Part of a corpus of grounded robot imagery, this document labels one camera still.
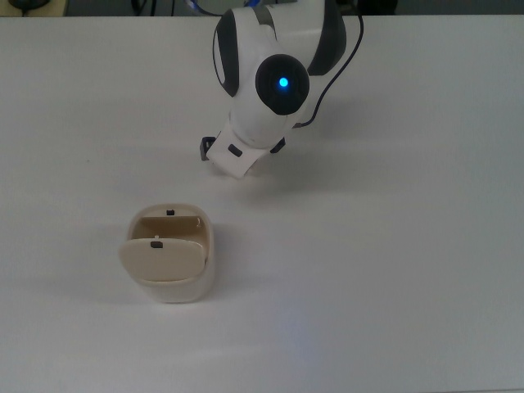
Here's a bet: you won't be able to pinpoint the small cream lidded bin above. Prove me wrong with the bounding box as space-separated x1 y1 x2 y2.
118 203 217 305

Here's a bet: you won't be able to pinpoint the black round desk object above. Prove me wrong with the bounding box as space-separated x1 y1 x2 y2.
8 0 51 11

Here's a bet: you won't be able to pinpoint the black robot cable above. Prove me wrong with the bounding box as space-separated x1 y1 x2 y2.
297 15 364 127

